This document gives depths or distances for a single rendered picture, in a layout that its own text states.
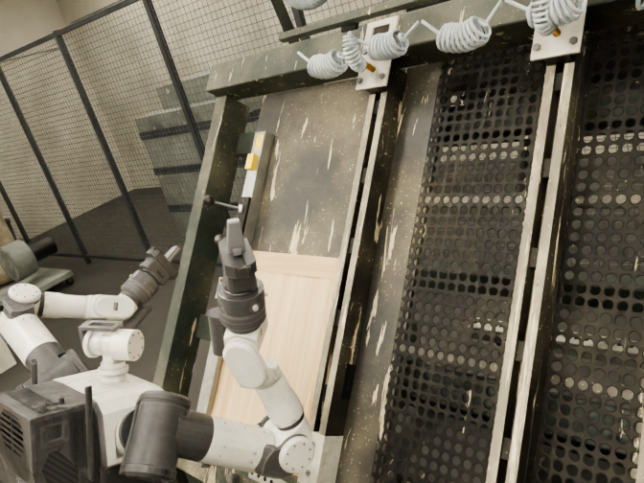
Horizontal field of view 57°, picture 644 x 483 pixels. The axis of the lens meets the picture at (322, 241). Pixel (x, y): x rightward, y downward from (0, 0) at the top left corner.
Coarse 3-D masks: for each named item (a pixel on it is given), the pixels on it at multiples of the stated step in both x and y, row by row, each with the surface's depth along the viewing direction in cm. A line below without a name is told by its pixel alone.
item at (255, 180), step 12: (264, 132) 187; (264, 144) 188; (264, 156) 188; (264, 168) 188; (252, 180) 186; (264, 180) 188; (252, 192) 185; (252, 204) 185; (252, 216) 185; (252, 228) 185; (252, 240) 186; (216, 360) 178; (204, 372) 181; (216, 372) 178; (204, 384) 179; (216, 384) 178; (204, 396) 178; (204, 408) 177
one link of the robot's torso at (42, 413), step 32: (32, 384) 127; (64, 384) 124; (96, 384) 124; (128, 384) 124; (0, 416) 120; (32, 416) 107; (64, 416) 110; (96, 416) 112; (128, 416) 114; (0, 448) 118; (32, 448) 106; (64, 448) 110; (96, 448) 113; (32, 480) 108; (64, 480) 110; (96, 480) 114; (128, 480) 118
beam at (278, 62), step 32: (480, 0) 135; (608, 0) 114; (352, 32) 162; (416, 32) 146; (512, 32) 131; (224, 64) 201; (256, 64) 189; (288, 64) 177; (416, 64) 155; (256, 96) 201
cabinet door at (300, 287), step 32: (256, 256) 180; (288, 256) 170; (288, 288) 167; (320, 288) 159; (288, 320) 165; (320, 320) 157; (288, 352) 162; (320, 352) 154; (224, 384) 176; (224, 416) 173; (256, 416) 165
